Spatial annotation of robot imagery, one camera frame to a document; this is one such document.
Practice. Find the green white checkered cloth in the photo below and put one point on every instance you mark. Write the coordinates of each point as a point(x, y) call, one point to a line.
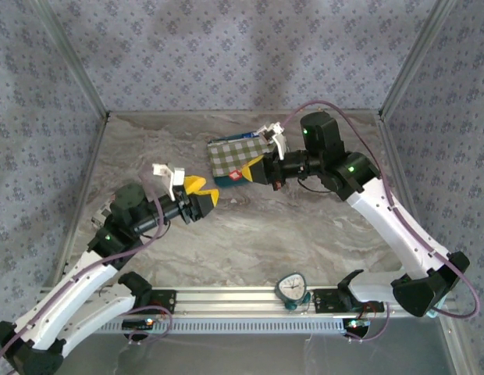
point(234, 154)

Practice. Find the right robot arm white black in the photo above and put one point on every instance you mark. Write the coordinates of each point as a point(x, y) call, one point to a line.
point(386, 226)

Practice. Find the metal frame side rail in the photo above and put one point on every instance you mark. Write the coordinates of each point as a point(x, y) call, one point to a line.
point(84, 191)

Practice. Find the metal frame corner post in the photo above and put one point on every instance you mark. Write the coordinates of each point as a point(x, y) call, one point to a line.
point(413, 58)
point(80, 66)

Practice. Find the teal analog alarm clock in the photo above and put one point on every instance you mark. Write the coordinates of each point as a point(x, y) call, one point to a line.
point(290, 289)

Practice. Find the aluminium extrusion rail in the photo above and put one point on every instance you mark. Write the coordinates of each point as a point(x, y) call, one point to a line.
point(226, 298)

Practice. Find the small circuit board with light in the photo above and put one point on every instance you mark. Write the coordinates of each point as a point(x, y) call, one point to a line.
point(357, 323)
point(142, 322)

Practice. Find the checkered green cloth pouch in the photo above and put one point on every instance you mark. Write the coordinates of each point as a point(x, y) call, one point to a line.
point(226, 181)

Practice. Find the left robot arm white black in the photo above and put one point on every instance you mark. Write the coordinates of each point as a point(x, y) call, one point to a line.
point(70, 289)

